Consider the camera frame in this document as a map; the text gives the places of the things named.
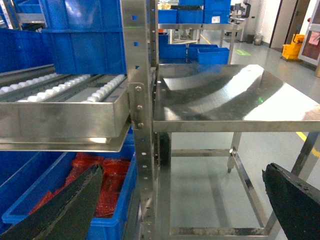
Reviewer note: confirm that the blue bin with red bags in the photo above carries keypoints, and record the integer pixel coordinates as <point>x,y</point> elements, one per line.
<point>110,228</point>

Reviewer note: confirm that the steel flow rack shelf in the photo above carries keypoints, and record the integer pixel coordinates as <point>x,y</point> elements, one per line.
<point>98,126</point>

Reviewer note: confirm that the yellow mop bucket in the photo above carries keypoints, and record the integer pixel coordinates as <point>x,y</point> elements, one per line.
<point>291,51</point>

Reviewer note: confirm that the red bubble wrap bags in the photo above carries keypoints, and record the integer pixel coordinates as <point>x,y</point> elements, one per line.
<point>114,174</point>

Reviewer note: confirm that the small stainless steel table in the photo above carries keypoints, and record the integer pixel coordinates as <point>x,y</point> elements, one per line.
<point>222,124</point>

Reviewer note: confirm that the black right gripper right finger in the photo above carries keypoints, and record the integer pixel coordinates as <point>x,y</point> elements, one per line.
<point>295,203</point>

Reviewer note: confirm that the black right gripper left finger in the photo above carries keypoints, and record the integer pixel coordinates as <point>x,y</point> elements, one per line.
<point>67,216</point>

